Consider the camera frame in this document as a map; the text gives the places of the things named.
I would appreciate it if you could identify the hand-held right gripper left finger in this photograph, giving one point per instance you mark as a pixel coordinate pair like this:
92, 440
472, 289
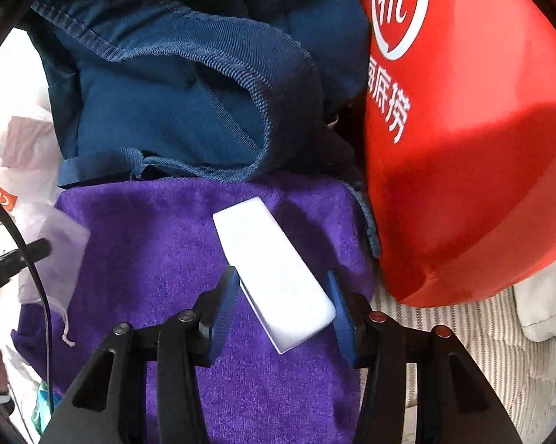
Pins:
224, 307

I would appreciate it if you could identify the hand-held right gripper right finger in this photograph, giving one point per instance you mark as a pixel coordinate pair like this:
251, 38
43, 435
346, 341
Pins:
340, 317

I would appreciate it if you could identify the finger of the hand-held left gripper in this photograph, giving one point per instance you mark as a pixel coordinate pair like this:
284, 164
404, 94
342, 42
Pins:
30, 250
0, 280

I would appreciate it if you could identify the white sponge block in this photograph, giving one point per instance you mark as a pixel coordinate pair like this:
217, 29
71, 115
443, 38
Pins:
273, 268

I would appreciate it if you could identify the purple towel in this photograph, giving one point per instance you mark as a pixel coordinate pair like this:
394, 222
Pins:
143, 249

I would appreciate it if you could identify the white plastic bag red label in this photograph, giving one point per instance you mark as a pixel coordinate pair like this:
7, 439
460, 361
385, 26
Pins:
19, 148

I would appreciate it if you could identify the navy blue fabric bag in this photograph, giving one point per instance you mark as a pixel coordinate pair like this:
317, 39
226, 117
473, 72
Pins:
167, 101

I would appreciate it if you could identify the white pillow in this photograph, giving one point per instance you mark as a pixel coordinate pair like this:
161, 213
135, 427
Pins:
550, 305

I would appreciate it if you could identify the red non-woven bag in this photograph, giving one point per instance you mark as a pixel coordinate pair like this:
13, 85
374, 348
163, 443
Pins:
467, 148

